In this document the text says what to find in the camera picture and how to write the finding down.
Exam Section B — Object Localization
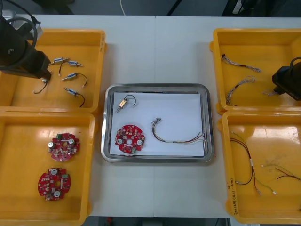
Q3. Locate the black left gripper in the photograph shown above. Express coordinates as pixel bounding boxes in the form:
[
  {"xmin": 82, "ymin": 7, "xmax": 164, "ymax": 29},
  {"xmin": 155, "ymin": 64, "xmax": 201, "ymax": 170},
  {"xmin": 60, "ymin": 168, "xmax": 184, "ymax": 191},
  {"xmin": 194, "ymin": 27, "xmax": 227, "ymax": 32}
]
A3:
[{"xmin": 23, "ymin": 48, "xmax": 52, "ymax": 80}]

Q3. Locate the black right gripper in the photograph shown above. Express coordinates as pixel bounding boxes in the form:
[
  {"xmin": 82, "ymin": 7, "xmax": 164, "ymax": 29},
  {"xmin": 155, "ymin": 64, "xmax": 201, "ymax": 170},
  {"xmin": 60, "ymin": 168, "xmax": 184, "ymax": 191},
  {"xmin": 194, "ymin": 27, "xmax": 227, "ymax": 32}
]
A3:
[{"xmin": 272, "ymin": 66, "xmax": 301, "ymax": 101}]

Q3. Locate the steel tray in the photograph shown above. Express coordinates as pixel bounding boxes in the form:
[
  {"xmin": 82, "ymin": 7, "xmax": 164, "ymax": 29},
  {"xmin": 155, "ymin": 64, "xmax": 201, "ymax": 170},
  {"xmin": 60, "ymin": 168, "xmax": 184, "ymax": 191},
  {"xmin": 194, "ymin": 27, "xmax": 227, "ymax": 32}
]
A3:
[{"xmin": 101, "ymin": 83, "xmax": 214, "ymax": 166}]

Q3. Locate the solenoid with blue label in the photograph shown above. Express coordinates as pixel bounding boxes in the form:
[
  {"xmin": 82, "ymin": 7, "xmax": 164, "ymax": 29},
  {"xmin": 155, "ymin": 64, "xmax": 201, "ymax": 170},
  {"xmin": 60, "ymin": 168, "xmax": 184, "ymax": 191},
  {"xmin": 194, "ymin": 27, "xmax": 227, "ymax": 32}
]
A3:
[
  {"xmin": 63, "ymin": 87, "xmax": 86, "ymax": 108},
  {"xmin": 61, "ymin": 72, "xmax": 88, "ymax": 89},
  {"xmin": 58, "ymin": 60, "xmax": 84, "ymax": 77},
  {"xmin": 48, "ymin": 57, "xmax": 70, "ymax": 67}
]

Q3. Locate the yellow-orange plastic bin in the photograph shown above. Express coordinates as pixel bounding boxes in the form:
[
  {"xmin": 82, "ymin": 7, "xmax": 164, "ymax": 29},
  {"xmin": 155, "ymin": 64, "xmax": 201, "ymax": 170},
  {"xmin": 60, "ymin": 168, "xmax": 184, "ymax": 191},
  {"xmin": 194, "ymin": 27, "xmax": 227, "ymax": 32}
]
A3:
[
  {"xmin": 209, "ymin": 28, "xmax": 301, "ymax": 116},
  {"xmin": 217, "ymin": 110, "xmax": 301, "ymax": 226},
  {"xmin": 0, "ymin": 112, "xmax": 99, "ymax": 226},
  {"xmin": 0, "ymin": 28, "xmax": 108, "ymax": 114}
]

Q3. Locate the round red circuit board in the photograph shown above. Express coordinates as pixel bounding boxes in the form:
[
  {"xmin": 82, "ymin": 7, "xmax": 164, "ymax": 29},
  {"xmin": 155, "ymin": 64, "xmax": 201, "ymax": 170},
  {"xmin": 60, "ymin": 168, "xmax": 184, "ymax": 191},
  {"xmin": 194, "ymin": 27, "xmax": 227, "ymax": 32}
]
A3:
[
  {"xmin": 48, "ymin": 132, "xmax": 81, "ymax": 162},
  {"xmin": 37, "ymin": 167, "xmax": 71, "ymax": 202},
  {"xmin": 114, "ymin": 124, "xmax": 147, "ymax": 154}
]

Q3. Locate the solenoid with orange label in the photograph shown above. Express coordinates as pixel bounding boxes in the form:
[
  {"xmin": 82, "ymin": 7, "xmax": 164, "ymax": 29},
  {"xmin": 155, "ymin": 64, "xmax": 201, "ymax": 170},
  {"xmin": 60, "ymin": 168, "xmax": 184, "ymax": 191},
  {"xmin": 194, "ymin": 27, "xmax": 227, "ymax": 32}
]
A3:
[{"xmin": 115, "ymin": 94, "xmax": 138, "ymax": 114}]

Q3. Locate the red-black wire harness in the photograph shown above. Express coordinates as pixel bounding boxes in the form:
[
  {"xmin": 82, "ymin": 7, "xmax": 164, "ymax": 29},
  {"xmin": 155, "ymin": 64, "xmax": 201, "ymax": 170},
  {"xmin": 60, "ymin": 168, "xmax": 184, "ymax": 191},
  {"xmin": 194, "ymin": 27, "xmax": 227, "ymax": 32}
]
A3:
[
  {"xmin": 230, "ymin": 138, "xmax": 256, "ymax": 186},
  {"xmin": 276, "ymin": 167, "xmax": 301, "ymax": 182}
]

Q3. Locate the green-yellow wire harness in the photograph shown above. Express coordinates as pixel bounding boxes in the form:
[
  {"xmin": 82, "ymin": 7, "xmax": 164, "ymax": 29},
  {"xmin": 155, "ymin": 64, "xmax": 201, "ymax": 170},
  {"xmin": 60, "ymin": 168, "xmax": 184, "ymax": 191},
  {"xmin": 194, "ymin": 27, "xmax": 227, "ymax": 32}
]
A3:
[
  {"xmin": 230, "ymin": 131, "xmax": 277, "ymax": 196},
  {"xmin": 260, "ymin": 164, "xmax": 301, "ymax": 181}
]

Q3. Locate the multicolour wire harness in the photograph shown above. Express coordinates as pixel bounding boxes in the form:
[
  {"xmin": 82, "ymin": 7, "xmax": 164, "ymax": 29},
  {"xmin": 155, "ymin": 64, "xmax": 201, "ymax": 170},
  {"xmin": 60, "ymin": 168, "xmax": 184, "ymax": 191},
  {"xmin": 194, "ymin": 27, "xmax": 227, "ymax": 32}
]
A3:
[{"xmin": 151, "ymin": 117, "xmax": 209, "ymax": 145}]

